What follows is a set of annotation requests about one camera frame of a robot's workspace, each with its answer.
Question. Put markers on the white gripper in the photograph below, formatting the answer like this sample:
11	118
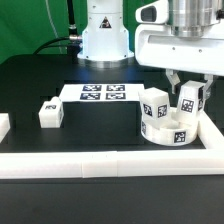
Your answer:
183	35

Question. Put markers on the white round stool seat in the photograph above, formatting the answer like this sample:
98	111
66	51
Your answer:
174	134

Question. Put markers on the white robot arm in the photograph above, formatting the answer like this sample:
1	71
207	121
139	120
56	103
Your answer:
105	40

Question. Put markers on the white U-shaped fence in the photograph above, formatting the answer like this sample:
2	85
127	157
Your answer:
206	161

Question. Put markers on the white marker sheet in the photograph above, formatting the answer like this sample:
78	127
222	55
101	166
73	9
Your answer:
100	92

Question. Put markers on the black upright cable connector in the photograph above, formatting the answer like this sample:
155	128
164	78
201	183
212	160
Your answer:
71	18

